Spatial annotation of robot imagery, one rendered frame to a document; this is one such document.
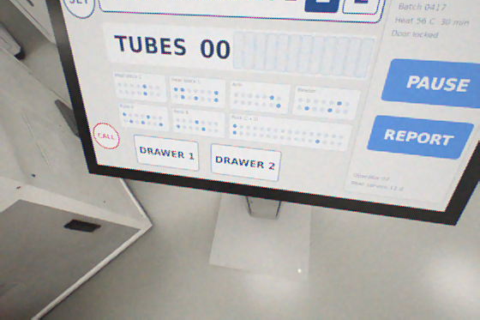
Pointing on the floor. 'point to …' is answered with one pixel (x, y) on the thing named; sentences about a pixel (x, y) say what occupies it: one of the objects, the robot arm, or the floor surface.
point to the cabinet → (54, 201)
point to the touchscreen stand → (262, 236)
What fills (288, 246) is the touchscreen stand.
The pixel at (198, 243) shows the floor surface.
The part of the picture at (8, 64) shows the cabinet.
